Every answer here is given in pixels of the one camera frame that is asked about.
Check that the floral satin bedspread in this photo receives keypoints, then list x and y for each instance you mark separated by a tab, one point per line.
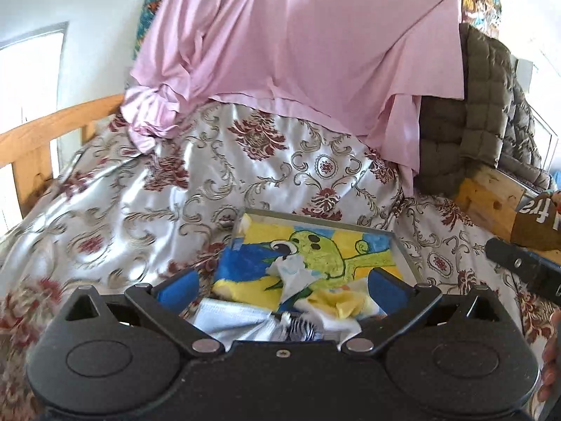
131	193

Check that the person's right hand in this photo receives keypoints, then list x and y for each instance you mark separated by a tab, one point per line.
553	370

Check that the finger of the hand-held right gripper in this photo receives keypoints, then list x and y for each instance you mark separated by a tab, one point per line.
526	267

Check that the olive quilted jacket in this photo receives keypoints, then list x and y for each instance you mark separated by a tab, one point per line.
482	109

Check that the wooden bed frame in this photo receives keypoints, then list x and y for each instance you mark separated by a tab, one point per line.
26	140

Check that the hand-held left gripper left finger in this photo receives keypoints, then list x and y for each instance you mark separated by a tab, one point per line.
177	294

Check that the white and light blue cloth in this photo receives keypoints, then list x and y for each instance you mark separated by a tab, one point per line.
236	320

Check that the yellow cloth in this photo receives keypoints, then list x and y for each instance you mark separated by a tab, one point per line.
337	305

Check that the pink bed sheet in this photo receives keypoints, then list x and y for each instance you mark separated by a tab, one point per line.
285	44

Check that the window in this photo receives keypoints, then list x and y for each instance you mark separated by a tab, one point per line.
30	74

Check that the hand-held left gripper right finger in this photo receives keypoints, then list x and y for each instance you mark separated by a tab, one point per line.
388	291

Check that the zebra striped cloth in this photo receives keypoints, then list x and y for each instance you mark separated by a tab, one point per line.
300	329

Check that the white wall box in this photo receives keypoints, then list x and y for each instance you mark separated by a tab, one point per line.
523	74

